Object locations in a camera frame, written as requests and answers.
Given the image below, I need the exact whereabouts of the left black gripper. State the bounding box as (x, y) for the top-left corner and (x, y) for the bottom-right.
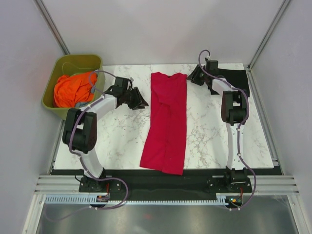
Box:
(123, 87), (149, 111)

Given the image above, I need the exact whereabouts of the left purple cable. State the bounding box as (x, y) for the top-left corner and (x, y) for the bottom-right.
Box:
(68, 70), (129, 210)

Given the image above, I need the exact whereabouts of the magenta red t shirt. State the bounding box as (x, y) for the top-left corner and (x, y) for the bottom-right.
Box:
(140, 72), (187, 176)

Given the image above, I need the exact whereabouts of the folded black t shirt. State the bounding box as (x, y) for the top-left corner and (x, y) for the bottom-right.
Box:
(208, 68), (250, 97)

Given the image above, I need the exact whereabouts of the left aluminium frame post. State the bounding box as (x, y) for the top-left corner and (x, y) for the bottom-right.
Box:
(34, 0), (70, 55)

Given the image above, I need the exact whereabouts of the white slotted cable duct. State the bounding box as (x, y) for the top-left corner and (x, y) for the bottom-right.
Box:
(45, 192), (244, 205)

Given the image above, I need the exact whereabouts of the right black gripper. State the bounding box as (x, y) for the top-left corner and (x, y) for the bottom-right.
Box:
(186, 64), (208, 86)

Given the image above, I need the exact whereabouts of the aluminium frame post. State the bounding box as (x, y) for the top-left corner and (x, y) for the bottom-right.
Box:
(34, 0), (70, 55)
(247, 0), (292, 71)

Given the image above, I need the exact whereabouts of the right aluminium frame post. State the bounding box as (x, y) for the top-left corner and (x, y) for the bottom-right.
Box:
(247, 0), (292, 71)

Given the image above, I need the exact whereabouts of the orange t shirt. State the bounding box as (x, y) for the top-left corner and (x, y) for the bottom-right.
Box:
(53, 71), (98, 108)

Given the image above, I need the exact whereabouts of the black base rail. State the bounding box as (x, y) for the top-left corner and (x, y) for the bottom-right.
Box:
(52, 166), (282, 199)

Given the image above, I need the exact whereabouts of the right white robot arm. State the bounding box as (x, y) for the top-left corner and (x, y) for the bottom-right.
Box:
(187, 58), (249, 192)

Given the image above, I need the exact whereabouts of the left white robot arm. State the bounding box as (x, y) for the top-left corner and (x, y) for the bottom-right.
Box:
(62, 77), (149, 192)

